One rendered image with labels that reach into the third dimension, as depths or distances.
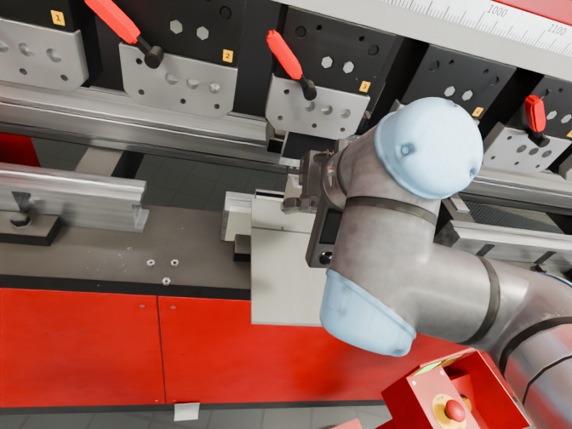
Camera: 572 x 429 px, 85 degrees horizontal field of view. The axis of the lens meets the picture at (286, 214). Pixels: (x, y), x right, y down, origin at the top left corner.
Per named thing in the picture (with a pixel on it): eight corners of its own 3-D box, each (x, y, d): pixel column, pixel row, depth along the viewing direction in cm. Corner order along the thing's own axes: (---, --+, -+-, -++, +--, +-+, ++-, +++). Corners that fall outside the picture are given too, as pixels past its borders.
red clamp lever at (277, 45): (275, 31, 36) (319, 95, 42) (273, 21, 39) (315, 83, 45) (263, 41, 37) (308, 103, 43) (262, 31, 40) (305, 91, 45)
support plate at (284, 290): (250, 324, 45) (251, 321, 44) (250, 201, 64) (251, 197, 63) (363, 328, 49) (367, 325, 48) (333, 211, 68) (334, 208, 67)
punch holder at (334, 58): (263, 127, 49) (288, 6, 38) (261, 102, 55) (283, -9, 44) (351, 142, 52) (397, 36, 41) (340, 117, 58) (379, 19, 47)
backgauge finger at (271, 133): (268, 190, 68) (273, 172, 65) (265, 129, 87) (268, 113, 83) (320, 197, 71) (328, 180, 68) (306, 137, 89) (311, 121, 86)
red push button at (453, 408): (446, 428, 62) (457, 424, 60) (433, 406, 65) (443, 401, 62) (460, 422, 64) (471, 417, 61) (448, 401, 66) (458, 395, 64)
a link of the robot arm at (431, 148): (384, 184, 20) (411, 68, 22) (324, 203, 31) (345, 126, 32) (482, 220, 22) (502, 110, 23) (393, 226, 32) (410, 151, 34)
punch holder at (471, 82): (378, 147, 53) (431, 44, 42) (365, 122, 59) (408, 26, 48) (452, 160, 57) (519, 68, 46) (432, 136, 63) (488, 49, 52)
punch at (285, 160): (279, 167, 59) (291, 122, 52) (278, 161, 60) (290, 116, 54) (328, 174, 61) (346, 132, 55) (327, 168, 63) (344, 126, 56)
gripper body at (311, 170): (342, 168, 50) (383, 145, 38) (339, 220, 49) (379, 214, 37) (296, 160, 48) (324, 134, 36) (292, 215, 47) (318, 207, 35)
